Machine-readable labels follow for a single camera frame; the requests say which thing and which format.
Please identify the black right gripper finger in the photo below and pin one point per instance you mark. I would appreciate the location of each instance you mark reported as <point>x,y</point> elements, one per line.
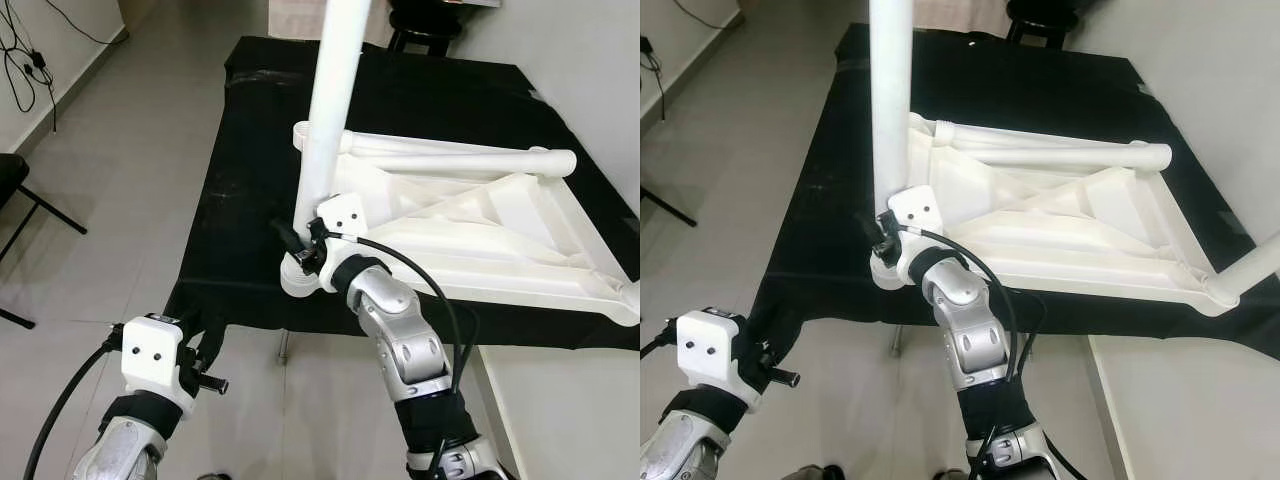
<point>288,235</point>
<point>868,225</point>

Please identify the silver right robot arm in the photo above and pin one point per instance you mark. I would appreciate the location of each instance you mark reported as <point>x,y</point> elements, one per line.
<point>410,350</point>
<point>975,340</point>

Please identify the black tablecloth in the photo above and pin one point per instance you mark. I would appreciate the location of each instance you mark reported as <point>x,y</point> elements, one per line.
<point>240,200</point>
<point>820,200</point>

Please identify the grey metal table foot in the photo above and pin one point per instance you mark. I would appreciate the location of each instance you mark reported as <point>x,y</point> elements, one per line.
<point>285,345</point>
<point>898,340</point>

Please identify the beige hanging towel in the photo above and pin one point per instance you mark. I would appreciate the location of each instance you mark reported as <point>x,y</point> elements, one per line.
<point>960,15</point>
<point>295,12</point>

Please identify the grey tape patch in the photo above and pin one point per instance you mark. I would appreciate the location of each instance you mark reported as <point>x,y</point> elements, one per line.
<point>536,97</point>
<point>1146,90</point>

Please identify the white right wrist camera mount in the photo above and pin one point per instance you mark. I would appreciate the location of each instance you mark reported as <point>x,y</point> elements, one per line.
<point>913,207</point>
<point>343,215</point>

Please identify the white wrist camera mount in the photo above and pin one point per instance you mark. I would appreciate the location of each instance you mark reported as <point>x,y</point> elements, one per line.
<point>343,215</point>
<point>913,207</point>
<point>155,360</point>
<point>708,355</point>

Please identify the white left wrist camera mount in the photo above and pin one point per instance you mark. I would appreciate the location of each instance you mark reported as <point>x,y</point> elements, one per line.
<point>155,360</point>
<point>708,355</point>

